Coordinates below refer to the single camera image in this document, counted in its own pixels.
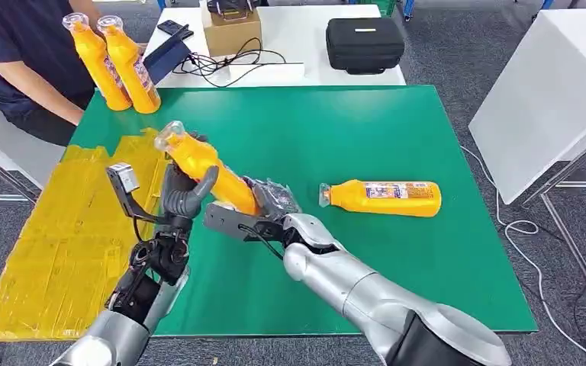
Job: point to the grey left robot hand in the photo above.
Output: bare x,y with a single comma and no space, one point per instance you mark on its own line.
187,199

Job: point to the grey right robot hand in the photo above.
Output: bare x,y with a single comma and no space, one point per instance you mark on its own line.
275,199

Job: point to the orange drink bottle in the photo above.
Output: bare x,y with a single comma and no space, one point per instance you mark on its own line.
133,70
98,65
389,198
197,159

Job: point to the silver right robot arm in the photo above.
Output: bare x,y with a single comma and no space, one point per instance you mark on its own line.
374,298

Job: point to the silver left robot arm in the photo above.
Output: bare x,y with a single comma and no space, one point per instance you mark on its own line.
131,313

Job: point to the green table mat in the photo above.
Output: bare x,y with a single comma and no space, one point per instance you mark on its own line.
348,131

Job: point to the yellow plastic sheet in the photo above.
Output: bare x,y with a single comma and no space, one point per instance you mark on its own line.
65,252

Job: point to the dark blue tablet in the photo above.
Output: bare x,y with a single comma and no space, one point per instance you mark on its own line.
166,60

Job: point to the white table with boxes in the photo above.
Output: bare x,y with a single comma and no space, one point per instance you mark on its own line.
298,35

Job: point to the open cardboard box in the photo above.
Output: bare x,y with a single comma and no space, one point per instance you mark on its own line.
232,38

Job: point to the black phone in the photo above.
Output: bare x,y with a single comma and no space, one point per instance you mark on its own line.
174,29

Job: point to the black zipped carry case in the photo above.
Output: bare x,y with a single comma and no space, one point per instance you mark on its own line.
365,45

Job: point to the white table beside person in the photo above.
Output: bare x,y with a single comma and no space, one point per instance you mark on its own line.
5,146

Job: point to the person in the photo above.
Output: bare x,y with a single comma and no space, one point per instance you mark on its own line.
20,60

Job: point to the white table with metal legs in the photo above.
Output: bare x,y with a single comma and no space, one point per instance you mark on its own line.
551,91

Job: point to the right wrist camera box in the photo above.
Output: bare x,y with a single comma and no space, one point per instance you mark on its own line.
227,217

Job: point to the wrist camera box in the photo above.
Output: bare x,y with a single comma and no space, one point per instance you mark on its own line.
227,217
121,177

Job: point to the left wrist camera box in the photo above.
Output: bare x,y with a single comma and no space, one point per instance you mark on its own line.
121,177

